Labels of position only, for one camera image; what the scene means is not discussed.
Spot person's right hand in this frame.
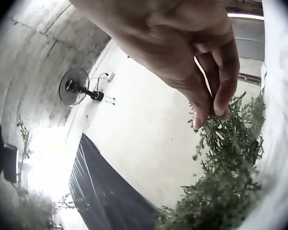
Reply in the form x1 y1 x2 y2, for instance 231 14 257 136
70 0 240 131

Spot person's right index finger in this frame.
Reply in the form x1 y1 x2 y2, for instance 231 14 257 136
206 22 240 120

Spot person's right thumb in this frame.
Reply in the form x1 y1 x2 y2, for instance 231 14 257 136
169 77 213 131

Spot person's right fingers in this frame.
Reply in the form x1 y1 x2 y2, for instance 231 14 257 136
192 43 221 98

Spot bunch of green conifer sprigs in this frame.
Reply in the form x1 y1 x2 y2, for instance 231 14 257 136
156 92 266 230

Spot white tube lamp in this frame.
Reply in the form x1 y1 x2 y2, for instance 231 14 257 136
227 13 265 20

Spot black plastic sheet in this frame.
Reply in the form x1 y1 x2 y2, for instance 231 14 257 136
68 133 160 230

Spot thin green conifer sprig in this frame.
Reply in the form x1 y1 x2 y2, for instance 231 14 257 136
16 115 34 192

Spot black wrist band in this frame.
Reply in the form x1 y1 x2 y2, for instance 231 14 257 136
0 115 18 184

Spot blurred green foliage clump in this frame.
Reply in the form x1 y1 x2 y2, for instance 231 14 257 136
0 184 83 230

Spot black wall fan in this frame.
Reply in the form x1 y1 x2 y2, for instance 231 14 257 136
59 67 104 107

